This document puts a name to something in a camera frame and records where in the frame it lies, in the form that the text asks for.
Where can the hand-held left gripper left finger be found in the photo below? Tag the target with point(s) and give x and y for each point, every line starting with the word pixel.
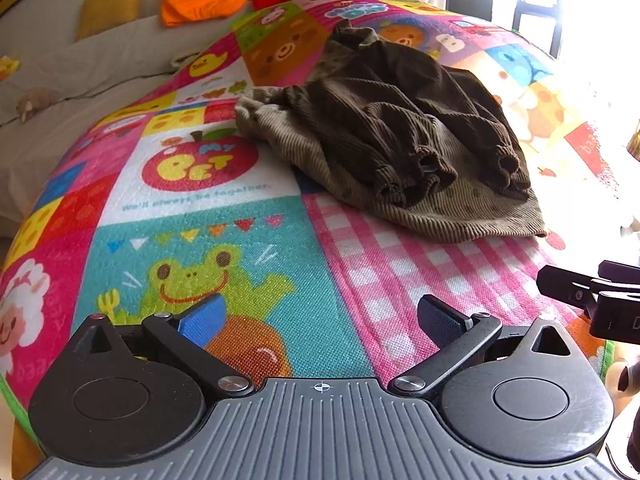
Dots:
pixel 202 321

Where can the white sofa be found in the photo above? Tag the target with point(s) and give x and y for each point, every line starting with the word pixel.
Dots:
pixel 60 85

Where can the black window frame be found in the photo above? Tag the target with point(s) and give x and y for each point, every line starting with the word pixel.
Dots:
pixel 530 5

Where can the brown plush toy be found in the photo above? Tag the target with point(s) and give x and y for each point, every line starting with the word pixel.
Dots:
pixel 31 102

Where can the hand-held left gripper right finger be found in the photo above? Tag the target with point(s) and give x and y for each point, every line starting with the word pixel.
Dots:
pixel 439 321

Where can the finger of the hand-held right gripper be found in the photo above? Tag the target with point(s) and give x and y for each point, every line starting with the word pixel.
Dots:
pixel 567 285

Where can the colourful cartoon printed blanket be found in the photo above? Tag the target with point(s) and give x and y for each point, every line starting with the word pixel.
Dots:
pixel 210 240

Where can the yellow cushion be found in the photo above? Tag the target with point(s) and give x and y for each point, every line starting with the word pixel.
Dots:
pixel 111 6

